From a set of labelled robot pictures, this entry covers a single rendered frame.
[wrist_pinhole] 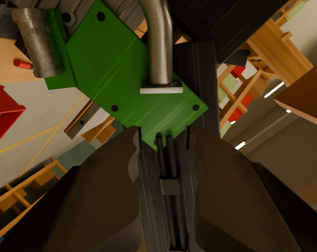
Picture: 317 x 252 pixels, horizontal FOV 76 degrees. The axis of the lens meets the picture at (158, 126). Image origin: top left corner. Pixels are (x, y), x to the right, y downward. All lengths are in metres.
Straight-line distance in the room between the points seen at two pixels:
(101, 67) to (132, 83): 0.05
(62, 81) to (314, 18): 9.83
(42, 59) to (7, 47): 0.28
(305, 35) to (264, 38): 8.78
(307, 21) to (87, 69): 9.72
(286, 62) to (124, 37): 0.91
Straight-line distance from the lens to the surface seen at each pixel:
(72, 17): 0.33
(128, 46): 0.29
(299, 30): 9.79
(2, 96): 0.79
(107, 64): 0.30
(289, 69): 1.12
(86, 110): 0.48
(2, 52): 0.57
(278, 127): 7.81
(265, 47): 1.09
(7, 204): 5.98
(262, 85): 4.38
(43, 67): 0.30
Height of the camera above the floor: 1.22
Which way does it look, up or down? 4 degrees up
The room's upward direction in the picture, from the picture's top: 136 degrees clockwise
